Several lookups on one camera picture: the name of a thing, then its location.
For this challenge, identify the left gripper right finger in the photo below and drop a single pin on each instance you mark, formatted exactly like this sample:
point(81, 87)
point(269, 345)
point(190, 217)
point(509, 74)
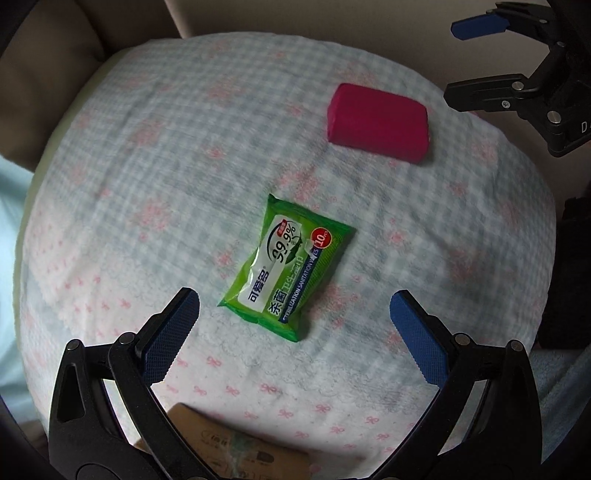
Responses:
point(484, 421)

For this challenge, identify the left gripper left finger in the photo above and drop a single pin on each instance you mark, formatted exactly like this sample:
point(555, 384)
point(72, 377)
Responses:
point(105, 420)

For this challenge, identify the magenta pouch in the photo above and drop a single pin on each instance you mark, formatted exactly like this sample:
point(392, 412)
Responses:
point(378, 122)

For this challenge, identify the brown right curtain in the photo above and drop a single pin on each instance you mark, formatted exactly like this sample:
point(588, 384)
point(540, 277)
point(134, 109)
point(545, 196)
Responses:
point(50, 49)

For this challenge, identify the cardboard box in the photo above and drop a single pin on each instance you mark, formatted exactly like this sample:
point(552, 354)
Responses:
point(231, 447)

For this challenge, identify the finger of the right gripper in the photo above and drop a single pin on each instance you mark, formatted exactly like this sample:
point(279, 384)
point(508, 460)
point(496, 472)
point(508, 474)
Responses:
point(489, 94)
point(479, 26)

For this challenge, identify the green wet wipes pack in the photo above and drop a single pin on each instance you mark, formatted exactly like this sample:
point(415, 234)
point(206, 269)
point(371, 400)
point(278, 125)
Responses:
point(295, 250)

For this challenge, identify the light blue hanging cloth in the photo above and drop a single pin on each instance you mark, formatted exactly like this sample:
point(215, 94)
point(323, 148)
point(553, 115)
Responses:
point(15, 182)

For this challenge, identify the checked floral bed sheet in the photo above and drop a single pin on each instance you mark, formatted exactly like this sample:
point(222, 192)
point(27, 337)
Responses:
point(161, 182)

